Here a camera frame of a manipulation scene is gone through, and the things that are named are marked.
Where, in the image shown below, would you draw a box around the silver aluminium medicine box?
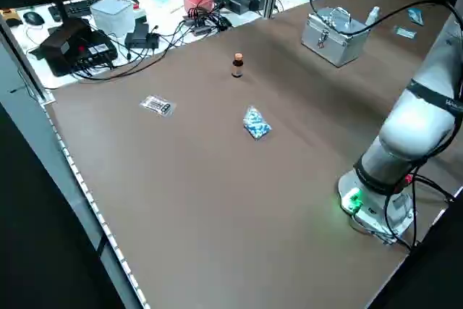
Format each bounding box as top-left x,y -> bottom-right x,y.
301,7 -> 373,68

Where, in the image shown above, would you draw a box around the pink box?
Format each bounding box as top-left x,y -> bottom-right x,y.
183,0 -> 217,17

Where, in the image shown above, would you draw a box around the white square box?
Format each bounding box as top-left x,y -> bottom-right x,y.
89,0 -> 137,38

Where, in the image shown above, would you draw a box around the blue white pill packet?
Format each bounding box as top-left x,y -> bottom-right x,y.
242,105 -> 273,142

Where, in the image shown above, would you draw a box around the brown bottle orange cap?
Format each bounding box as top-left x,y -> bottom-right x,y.
231,53 -> 244,79

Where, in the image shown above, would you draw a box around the clear packet dark strips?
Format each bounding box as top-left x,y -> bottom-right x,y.
140,94 -> 177,117

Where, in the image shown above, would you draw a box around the grey usb hub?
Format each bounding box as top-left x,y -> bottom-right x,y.
183,15 -> 215,37

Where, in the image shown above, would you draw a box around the small black adapter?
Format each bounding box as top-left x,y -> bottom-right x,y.
124,22 -> 161,50

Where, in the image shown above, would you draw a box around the black hub device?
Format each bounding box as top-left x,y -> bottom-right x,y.
28,17 -> 119,77

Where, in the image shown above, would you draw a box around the white plastic bottle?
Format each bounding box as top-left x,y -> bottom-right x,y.
365,6 -> 381,27

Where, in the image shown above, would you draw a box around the black keyboard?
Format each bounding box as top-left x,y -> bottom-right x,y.
48,0 -> 140,22

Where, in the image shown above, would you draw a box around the clear silver zip bag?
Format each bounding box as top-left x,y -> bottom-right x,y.
394,25 -> 417,39

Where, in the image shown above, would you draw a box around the blue snack packet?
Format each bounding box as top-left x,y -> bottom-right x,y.
407,7 -> 425,27

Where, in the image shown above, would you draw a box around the black computer mouse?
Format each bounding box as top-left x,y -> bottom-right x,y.
22,11 -> 45,27

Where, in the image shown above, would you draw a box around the black cable bundle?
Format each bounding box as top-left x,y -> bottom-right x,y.
70,0 -> 234,82

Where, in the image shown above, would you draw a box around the black base cables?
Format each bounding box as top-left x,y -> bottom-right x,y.
382,173 -> 455,252

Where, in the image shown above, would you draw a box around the aluminium frame bar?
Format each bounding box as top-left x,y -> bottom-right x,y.
0,15 -> 56,106

